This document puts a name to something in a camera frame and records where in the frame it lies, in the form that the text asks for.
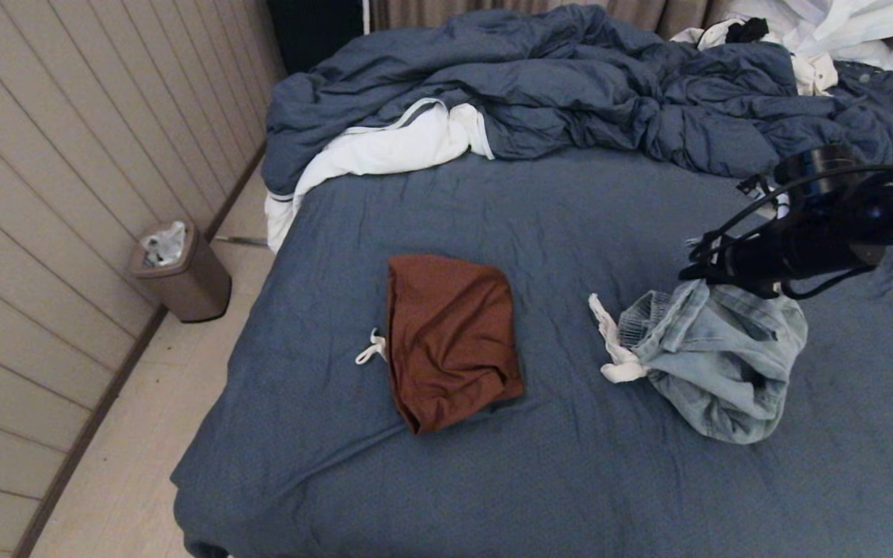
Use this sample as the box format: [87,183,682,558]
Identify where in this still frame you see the light blue denim jeans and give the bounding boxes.
[588,277,809,446]

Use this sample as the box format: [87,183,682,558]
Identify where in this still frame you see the rust brown shorts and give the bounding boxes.
[353,254,525,436]

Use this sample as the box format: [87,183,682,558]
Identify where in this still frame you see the cream jacket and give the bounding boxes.
[671,19,840,96]

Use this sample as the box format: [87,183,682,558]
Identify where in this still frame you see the dark denim garment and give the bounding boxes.
[834,60,893,165]

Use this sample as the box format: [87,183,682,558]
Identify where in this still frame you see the blue bed sheet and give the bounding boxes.
[170,145,893,558]

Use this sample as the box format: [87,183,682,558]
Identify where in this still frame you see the small black garment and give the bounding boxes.
[726,15,771,43]

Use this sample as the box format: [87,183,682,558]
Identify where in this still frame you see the white shirt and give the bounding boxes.
[726,0,893,71]

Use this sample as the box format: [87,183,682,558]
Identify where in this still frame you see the dark blue crumpled duvet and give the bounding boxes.
[260,2,893,204]

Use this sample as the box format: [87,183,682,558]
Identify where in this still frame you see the beige curtain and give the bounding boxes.
[369,0,734,40]

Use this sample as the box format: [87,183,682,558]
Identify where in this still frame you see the black cabinet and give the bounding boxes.
[264,0,366,74]

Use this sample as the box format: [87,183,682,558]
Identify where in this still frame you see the brown trash bin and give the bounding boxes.
[129,221,232,322]

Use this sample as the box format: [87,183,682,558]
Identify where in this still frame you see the white plastic bin bag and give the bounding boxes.
[140,221,186,267]

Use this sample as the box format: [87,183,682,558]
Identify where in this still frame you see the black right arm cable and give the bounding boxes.
[685,163,893,301]

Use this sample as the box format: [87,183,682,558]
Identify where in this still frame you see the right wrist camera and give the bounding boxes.
[737,145,870,222]

